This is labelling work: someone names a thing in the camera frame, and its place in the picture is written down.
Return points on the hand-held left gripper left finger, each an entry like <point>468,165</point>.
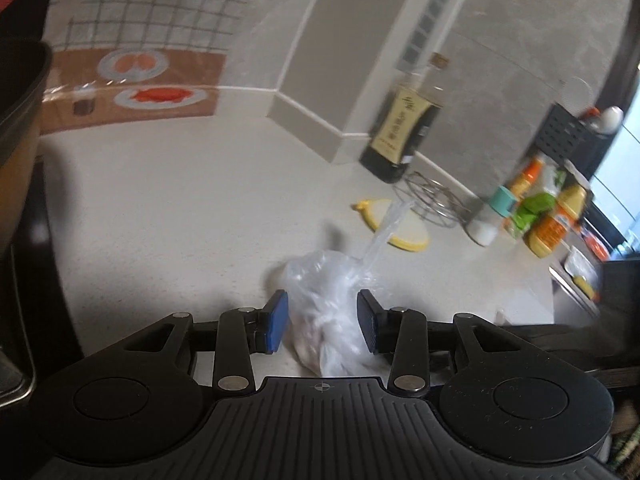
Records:
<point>276,322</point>

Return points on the orange bottle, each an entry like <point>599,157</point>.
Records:
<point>530,175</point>

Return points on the white strainer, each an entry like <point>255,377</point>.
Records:
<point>577,92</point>

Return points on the clear plastic bag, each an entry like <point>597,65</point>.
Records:
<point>325,290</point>

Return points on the dark soy sauce bottle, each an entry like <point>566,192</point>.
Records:
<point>400,125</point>

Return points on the gas stove burner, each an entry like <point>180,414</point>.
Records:
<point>50,285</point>

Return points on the dark grey utensil holder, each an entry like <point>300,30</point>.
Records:
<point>557,132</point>

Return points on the green bag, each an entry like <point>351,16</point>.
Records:
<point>532,210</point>

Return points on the window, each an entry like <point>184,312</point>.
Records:
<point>620,185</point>

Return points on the yellow sponge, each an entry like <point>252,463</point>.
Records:
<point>585,287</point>

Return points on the yellow bottle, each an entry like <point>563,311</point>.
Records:
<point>550,232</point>

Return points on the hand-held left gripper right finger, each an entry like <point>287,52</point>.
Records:
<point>367,322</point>

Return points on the black wok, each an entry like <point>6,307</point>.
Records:
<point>20,135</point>

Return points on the red item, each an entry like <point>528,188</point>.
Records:
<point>595,246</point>

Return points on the steel sink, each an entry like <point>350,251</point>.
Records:
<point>565,295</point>

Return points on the grey slatted wall strip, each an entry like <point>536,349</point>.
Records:
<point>430,20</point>

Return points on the salt shaker with teal lid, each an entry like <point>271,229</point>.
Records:
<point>482,232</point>

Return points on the kitchen wall sticker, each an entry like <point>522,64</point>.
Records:
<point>150,10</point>

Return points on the white round ladle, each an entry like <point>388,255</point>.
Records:
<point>609,120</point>

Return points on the white tray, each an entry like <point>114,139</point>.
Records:
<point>577,262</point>

